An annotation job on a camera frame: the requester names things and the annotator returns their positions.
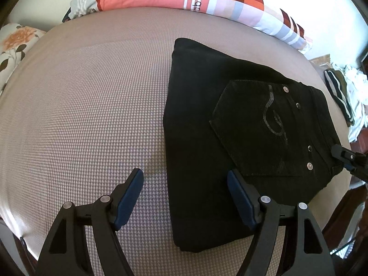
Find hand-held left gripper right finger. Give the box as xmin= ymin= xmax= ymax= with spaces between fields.
xmin=227 ymin=169 xmax=337 ymax=276

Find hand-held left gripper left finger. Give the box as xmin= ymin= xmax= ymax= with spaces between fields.
xmin=34 ymin=168 xmax=144 ymax=276

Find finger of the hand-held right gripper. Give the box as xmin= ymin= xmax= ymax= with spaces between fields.
xmin=331 ymin=145 xmax=368 ymax=183

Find black denim pants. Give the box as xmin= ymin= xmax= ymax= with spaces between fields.
xmin=162 ymin=37 xmax=353 ymax=253

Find pile of white clothes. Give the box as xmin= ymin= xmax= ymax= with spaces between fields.
xmin=339 ymin=63 xmax=368 ymax=143

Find dark white-striped garment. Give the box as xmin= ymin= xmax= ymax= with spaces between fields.
xmin=323 ymin=69 xmax=357 ymax=127

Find brown cardboard box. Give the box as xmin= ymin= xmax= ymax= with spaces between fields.
xmin=309 ymin=53 xmax=334 ymax=72

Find bed with beige houndstooth sheet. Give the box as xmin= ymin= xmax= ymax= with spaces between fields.
xmin=0 ymin=6 xmax=354 ymax=268

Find floral print pillow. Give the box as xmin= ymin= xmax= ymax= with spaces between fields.
xmin=0 ymin=23 xmax=48 ymax=97

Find dark wooden bed frame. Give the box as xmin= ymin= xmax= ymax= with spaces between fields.
xmin=322 ymin=184 xmax=368 ymax=253

